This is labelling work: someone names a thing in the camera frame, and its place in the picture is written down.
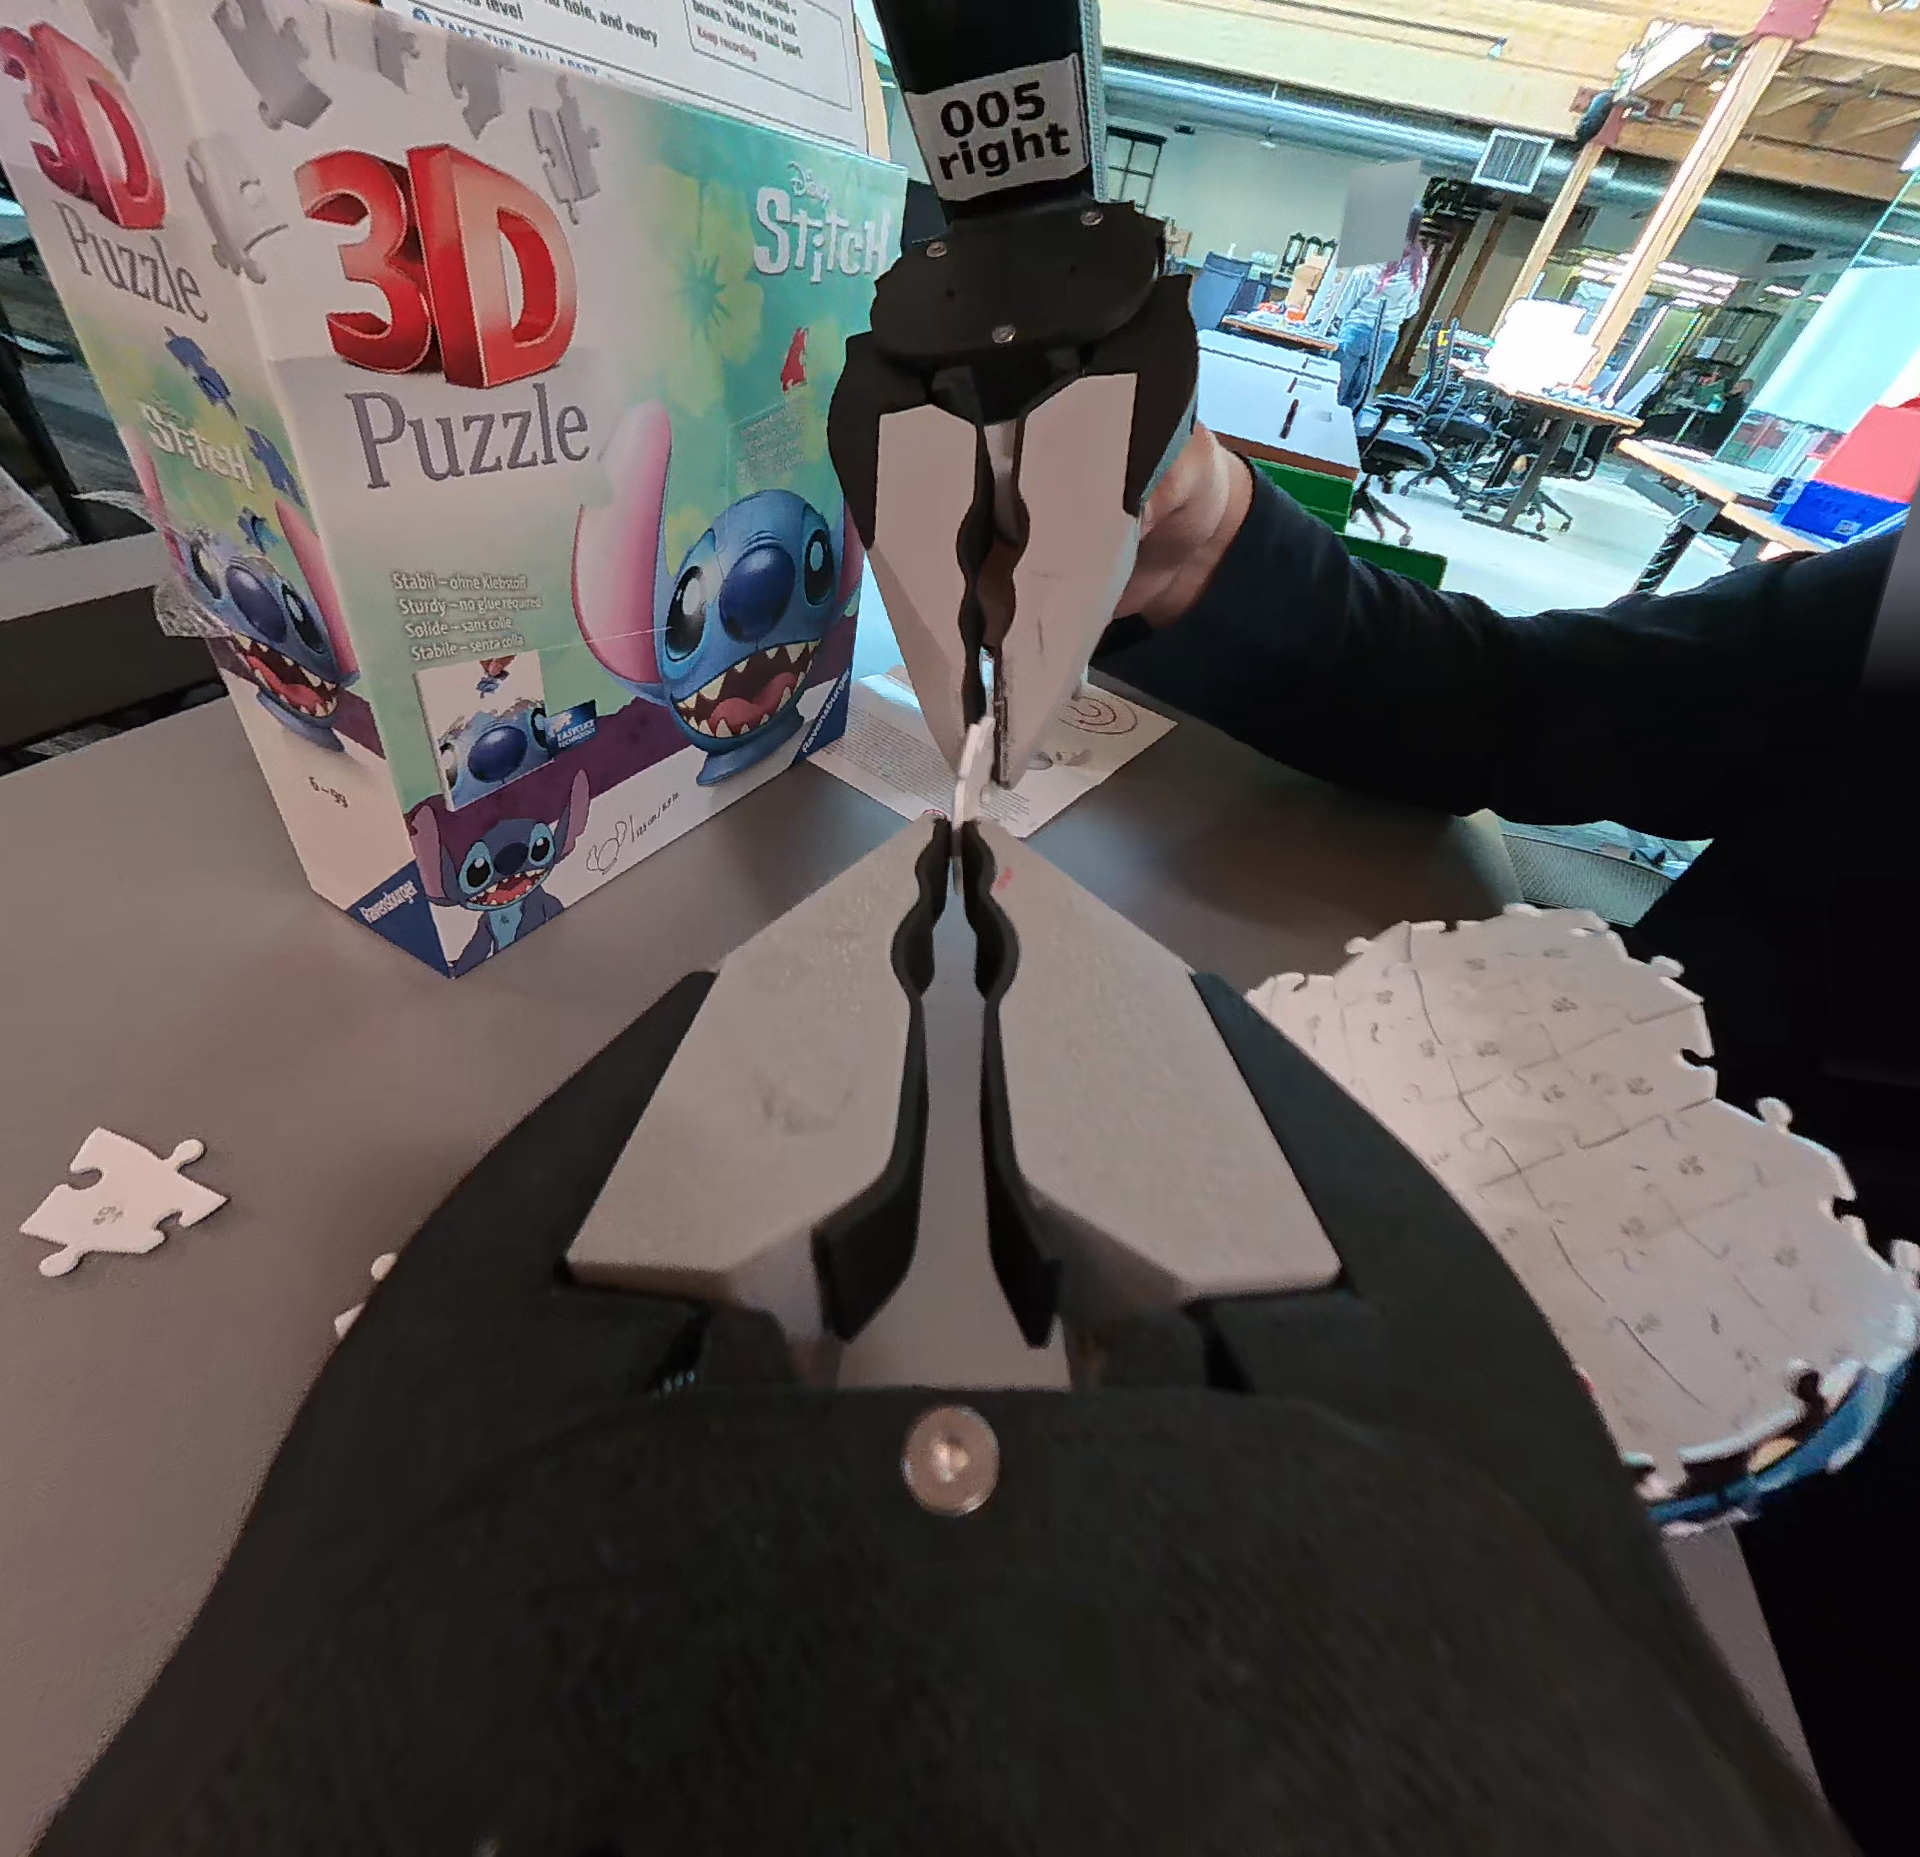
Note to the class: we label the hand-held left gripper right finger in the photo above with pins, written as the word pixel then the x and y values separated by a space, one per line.
pixel 1155 1137

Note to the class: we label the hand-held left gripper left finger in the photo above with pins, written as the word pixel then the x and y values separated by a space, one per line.
pixel 750 1121

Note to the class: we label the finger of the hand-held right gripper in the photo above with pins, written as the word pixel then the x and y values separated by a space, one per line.
pixel 1071 537
pixel 921 537

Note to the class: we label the white jigsaw puzzle piece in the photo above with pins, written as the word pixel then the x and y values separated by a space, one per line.
pixel 972 777

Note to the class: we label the partly built puzzle ball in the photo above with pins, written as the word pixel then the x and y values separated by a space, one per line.
pixel 1576 1181

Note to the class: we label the puzzle pieces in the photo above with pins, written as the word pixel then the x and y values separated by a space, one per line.
pixel 120 1196

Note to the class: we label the person's right forearm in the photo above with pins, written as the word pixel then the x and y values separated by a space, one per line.
pixel 1500 689

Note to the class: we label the puzzle instruction leaflet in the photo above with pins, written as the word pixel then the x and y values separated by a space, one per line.
pixel 1080 748

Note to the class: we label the printed cardboard puzzle box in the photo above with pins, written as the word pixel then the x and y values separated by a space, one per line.
pixel 523 614

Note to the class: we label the person's right hand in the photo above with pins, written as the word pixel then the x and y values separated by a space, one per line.
pixel 1193 537

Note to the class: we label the green storage bin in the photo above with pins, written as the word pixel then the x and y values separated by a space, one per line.
pixel 1304 491

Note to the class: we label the black office chair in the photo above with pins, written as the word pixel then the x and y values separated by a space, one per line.
pixel 1395 448

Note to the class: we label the red storage box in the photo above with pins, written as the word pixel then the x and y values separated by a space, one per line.
pixel 1874 453

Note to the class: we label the person's dark clothed torso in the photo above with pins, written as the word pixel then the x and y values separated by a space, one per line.
pixel 1844 1708

